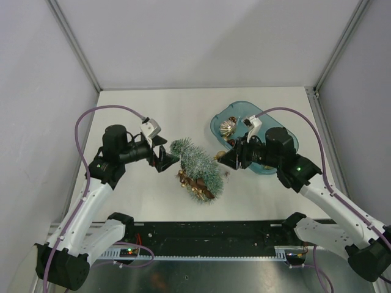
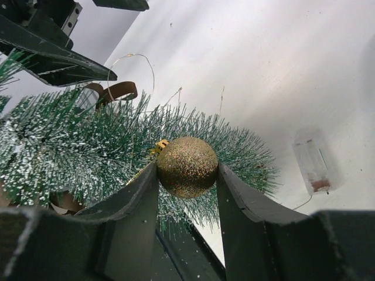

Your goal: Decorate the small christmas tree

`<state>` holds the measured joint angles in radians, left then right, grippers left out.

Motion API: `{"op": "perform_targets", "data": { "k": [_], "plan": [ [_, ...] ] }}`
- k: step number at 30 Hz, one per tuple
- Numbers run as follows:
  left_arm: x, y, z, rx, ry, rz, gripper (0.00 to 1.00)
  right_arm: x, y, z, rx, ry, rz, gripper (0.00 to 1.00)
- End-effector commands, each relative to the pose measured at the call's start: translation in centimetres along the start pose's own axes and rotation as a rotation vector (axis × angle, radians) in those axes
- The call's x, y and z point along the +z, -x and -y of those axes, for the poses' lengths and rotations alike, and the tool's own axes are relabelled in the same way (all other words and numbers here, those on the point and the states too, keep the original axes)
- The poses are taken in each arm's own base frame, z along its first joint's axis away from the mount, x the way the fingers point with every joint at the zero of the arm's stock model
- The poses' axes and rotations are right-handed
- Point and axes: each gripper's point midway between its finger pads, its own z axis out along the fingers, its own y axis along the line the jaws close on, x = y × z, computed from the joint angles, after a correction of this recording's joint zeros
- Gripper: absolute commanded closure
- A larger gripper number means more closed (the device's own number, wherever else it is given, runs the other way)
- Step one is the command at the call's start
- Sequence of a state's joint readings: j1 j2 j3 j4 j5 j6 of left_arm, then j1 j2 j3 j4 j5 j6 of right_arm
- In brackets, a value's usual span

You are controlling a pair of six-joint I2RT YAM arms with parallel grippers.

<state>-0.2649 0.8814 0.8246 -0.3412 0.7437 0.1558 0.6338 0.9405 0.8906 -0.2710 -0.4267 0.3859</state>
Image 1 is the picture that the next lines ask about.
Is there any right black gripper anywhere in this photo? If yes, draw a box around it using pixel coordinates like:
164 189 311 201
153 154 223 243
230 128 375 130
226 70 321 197
218 132 280 170

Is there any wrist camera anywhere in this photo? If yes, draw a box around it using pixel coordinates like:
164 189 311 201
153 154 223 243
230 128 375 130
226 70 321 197
242 115 262 143
140 117 161 148

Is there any grey cable duct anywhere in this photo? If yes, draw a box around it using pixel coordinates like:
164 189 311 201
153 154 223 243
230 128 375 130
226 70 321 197
100 245 306 263

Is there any teal plastic bin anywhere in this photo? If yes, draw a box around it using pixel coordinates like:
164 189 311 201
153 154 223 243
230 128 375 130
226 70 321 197
210 101 299 176

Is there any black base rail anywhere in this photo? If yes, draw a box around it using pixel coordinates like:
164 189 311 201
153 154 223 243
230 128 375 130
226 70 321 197
124 220 311 258

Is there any small gold glitter bauble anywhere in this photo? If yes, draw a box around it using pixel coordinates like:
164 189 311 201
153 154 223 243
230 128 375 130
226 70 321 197
213 151 226 160

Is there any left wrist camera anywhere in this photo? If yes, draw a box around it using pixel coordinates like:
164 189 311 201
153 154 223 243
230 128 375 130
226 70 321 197
140 117 161 148

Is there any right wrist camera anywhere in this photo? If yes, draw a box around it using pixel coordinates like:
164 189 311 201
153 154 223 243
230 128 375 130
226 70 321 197
242 115 262 143

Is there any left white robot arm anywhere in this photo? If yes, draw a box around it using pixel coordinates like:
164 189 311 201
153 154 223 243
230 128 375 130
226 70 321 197
35 120 179 291

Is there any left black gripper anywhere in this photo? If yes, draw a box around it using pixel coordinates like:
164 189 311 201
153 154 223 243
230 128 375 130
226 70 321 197
119 135 178 172

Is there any small frosted christmas tree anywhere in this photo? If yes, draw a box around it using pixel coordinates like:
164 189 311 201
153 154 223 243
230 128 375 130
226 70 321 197
170 137 224 204

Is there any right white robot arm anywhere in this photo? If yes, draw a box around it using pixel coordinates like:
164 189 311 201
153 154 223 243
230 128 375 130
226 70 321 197
217 128 390 282

